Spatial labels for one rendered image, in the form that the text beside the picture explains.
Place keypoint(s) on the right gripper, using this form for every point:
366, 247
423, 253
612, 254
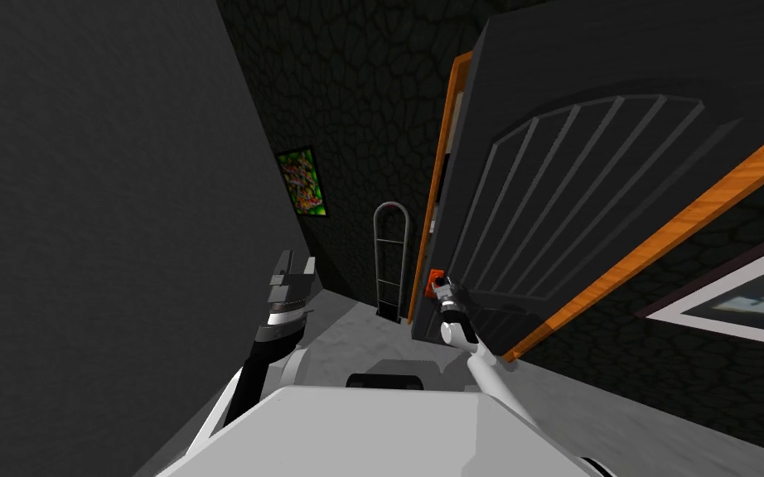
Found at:
443, 289

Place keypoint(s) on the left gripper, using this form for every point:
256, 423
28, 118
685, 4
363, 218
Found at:
289, 289

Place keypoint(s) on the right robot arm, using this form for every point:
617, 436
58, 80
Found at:
488, 374

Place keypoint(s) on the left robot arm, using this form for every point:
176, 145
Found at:
247, 377

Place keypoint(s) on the grey metal arched rack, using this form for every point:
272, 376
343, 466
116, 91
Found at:
392, 265

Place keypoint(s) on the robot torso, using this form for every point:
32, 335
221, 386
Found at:
382, 437

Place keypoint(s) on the dark grey panelled door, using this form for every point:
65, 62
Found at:
574, 165

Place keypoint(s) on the green abstract wall picture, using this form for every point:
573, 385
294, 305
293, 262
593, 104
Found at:
301, 182

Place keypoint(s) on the white framed wall picture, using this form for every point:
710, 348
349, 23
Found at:
746, 298

